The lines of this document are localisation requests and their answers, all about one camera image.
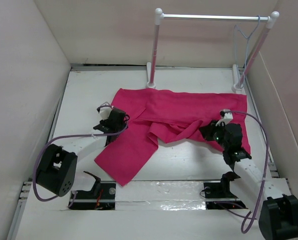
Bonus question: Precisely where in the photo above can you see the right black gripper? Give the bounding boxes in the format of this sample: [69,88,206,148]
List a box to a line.
[197,119,229,150]

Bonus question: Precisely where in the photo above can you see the pink trousers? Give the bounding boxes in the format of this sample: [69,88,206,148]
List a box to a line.
[94,88,248,186]

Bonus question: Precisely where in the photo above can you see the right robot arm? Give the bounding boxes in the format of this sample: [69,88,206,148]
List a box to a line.
[199,120,298,240]

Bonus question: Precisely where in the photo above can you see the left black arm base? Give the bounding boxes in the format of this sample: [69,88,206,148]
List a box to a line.
[67,171,116,211]

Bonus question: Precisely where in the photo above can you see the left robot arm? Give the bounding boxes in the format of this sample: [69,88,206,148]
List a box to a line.
[32,104,130,202]

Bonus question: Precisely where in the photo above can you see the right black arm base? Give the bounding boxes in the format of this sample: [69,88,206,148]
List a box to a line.
[200,171,246,210]

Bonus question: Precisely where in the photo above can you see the white clothes rack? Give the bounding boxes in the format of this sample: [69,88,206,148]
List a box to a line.
[146,8,280,93]

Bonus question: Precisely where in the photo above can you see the silver taped centre panel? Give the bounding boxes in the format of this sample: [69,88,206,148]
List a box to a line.
[115,180,206,211]

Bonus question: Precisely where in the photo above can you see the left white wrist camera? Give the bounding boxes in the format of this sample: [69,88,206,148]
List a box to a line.
[96,101,114,120]

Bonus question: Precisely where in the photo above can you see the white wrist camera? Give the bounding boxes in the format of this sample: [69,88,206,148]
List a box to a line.
[216,109,233,127]
[96,101,114,120]

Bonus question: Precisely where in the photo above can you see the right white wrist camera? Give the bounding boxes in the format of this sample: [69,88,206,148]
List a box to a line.
[216,109,233,127]

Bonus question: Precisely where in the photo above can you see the light blue wire hanger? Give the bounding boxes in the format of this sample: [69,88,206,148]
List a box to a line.
[233,15,261,91]

